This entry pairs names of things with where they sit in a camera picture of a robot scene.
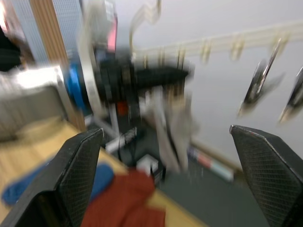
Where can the blue cylinder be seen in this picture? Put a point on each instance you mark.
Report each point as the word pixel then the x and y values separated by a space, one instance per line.
pixel 74 87

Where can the cream clip hanger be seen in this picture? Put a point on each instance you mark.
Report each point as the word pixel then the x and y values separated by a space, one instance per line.
pixel 213 43

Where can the blue sock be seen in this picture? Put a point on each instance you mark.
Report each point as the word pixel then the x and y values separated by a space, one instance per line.
pixel 101 175

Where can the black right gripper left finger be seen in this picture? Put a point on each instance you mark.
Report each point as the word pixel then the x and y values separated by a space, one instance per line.
pixel 71 179

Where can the white power strip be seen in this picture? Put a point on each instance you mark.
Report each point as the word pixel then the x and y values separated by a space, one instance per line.
pixel 119 140

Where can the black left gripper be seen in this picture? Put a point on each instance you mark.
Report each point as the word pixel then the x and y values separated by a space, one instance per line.
pixel 116 78

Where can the red sock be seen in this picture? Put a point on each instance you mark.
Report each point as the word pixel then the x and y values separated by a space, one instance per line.
pixel 127 203

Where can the small white box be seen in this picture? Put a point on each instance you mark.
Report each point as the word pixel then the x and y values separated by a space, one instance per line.
pixel 148 163

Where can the colourful flat box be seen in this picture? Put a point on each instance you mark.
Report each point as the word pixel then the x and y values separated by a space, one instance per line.
pixel 210 163

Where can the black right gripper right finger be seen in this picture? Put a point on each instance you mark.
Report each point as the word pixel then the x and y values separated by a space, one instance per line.
pixel 267 170

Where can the dark hanging clip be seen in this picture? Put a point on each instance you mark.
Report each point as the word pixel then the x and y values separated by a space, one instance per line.
pixel 294 97
pixel 259 87

